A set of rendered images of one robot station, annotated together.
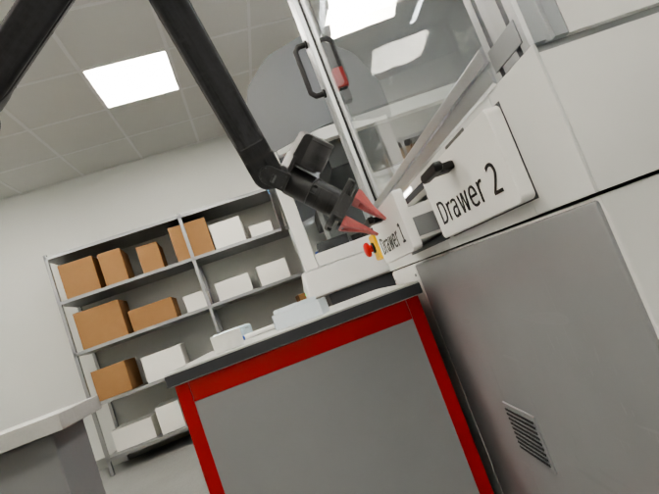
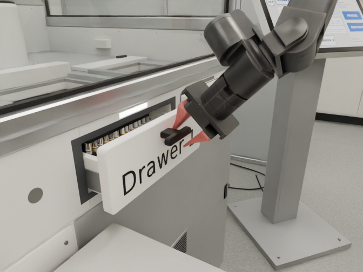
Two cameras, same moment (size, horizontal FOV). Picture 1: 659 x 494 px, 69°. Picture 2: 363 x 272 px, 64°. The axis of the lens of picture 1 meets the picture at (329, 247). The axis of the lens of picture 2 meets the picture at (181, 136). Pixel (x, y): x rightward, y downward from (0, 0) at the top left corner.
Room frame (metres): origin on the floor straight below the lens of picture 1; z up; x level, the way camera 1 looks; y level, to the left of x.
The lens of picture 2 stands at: (1.34, 0.18, 1.10)
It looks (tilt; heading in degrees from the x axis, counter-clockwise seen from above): 23 degrees down; 215
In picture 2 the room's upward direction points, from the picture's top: straight up
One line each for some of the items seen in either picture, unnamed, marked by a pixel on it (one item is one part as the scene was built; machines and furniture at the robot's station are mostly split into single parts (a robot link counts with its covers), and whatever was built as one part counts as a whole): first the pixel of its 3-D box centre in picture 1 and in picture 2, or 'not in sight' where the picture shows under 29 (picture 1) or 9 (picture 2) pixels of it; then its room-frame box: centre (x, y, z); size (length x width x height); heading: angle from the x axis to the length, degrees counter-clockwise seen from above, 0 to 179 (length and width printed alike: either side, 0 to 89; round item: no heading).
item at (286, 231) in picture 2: not in sight; (296, 143); (-0.06, -0.11, 0.51); 0.50 x 0.45 x 1.02; 54
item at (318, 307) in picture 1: (301, 313); not in sight; (1.20, 0.12, 0.78); 0.12 x 0.08 x 0.04; 80
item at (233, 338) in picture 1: (228, 340); not in sight; (1.12, 0.30, 0.78); 0.07 x 0.07 x 0.04
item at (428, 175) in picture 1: (438, 170); not in sight; (0.65, -0.18, 0.91); 0.07 x 0.04 x 0.01; 5
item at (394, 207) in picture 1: (392, 231); (160, 147); (0.96, -0.13, 0.87); 0.29 x 0.02 x 0.11; 5
